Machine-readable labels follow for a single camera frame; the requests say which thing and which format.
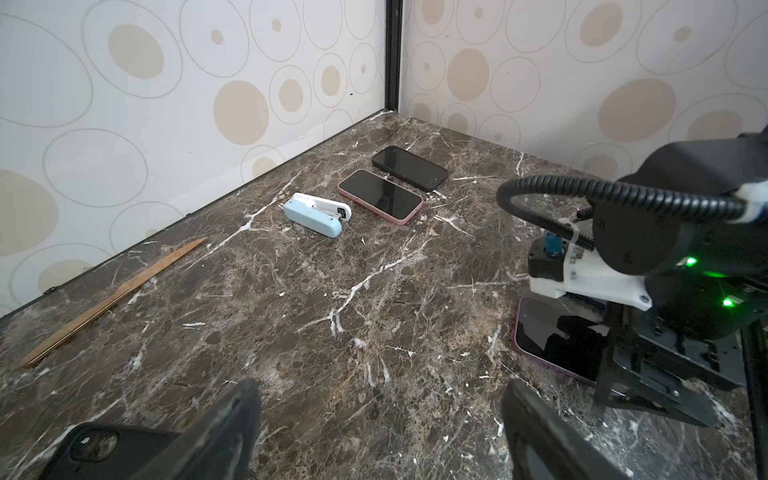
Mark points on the small white blue box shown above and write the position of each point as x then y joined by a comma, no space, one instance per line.
321,215

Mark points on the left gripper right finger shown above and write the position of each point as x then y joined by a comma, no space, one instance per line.
542,445

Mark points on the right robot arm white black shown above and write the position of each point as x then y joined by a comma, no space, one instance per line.
692,220

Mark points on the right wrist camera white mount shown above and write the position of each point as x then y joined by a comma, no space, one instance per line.
557,268

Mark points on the pink phone case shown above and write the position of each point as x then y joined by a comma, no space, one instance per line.
342,187

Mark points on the black phone case horizontal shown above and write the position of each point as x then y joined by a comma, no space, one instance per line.
410,168

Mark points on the black phone case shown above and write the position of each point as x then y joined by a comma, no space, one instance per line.
105,451

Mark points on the brown wooden stick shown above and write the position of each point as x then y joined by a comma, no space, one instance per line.
127,288

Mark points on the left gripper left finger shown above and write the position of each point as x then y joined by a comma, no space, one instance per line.
217,446

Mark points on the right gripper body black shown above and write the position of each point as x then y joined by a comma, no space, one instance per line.
645,366

